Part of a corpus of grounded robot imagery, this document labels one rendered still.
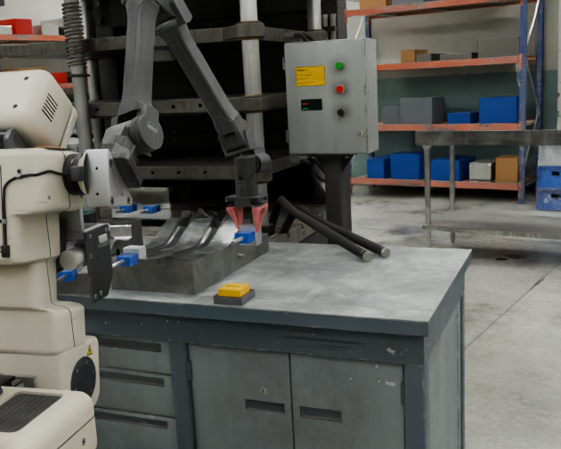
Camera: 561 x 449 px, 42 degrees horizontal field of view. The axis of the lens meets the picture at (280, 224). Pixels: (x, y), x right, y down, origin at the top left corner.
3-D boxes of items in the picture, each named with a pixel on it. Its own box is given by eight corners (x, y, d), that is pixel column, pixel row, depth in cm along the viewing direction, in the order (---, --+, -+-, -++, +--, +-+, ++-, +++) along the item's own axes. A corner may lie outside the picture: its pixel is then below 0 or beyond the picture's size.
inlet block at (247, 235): (241, 253, 189) (240, 232, 188) (223, 252, 191) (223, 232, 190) (262, 243, 201) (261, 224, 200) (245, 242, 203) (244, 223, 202)
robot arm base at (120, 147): (72, 159, 147) (126, 157, 144) (86, 132, 152) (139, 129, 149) (89, 189, 153) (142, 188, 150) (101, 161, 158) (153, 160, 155)
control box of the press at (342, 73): (373, 440, 275) (361, 36, 247) (297, 429, 287) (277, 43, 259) (387, 414, 295) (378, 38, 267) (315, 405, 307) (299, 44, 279)
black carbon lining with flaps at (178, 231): (184, 263, 199) (182, 228, 197) (134, 260, 205) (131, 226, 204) (239, 235, 231) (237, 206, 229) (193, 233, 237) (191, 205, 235)
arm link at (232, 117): (135, 15, 177) (170, -1, 172) (145, 5, 181) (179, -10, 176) (223, 158, 197) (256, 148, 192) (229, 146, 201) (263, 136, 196)
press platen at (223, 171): (275, 216, 259) (272, 167, 255) (-10, 210, 308) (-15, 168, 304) (345, 183, 334) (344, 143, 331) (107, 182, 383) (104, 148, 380)
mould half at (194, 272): (195, 295, 193) (191, 245, 190) (111, 289, 203) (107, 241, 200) (269, 251, 238) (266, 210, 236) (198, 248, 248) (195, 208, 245)
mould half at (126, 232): (94, 292, 201) (91, 253, 198) (4, 294, 203) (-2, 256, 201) (143, 249, 249) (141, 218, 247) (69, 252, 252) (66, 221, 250)
